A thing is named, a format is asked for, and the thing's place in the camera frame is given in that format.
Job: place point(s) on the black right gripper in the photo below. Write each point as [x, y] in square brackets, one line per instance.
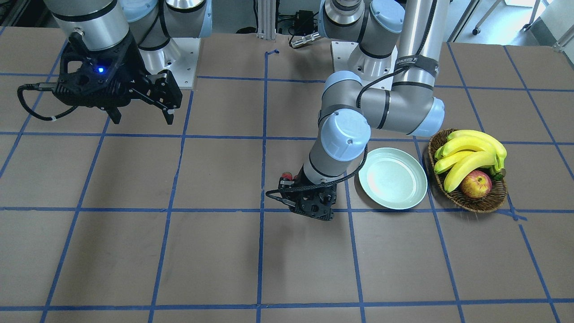
[130, 67]

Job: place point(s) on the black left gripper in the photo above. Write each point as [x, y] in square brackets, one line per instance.
[328, 196]

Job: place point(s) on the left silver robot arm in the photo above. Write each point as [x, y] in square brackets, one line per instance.
[388, 85]

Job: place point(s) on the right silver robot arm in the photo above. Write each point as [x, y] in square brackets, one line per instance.
[104, 23]

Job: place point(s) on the pale green plate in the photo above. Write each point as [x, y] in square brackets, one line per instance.
[393, 178]

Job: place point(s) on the yellow banana bunch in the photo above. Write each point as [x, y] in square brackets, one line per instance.
[465, 151]

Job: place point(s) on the red apple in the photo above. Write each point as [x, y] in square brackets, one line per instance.
[476, 184]

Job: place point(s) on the wicker fruit basket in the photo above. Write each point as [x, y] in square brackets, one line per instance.
[486, 204]

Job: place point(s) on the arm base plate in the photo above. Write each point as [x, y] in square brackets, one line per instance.
[347, 56]
[184, 63]

